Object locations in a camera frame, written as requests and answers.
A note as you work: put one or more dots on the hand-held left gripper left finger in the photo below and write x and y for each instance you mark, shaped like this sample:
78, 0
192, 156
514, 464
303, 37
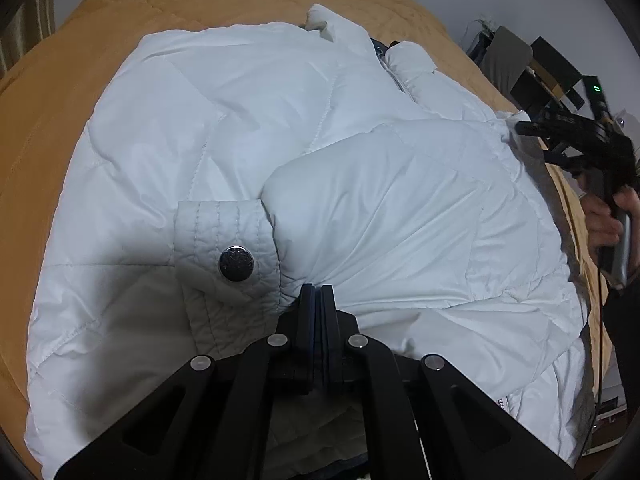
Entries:
307, 340

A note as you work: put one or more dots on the grey bag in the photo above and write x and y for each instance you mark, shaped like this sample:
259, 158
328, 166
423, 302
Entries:
505, 57

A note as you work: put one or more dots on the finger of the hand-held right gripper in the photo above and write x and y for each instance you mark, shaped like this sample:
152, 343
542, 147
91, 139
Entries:
565, 159
555, 127

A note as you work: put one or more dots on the tan bed blanket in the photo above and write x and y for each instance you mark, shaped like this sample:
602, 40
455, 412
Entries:
50, 125

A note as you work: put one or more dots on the black box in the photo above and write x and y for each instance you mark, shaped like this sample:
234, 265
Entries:
547, 72

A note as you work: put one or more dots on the beige curtain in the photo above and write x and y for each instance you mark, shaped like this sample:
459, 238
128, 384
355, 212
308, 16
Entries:
22, 35

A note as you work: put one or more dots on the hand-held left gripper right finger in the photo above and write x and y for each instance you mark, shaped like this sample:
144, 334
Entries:
330, 340

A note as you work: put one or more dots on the white puffer jacket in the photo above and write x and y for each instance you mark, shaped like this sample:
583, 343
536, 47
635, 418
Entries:
250, 110

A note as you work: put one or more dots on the person's right hand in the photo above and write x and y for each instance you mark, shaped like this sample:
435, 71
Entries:
602, 220

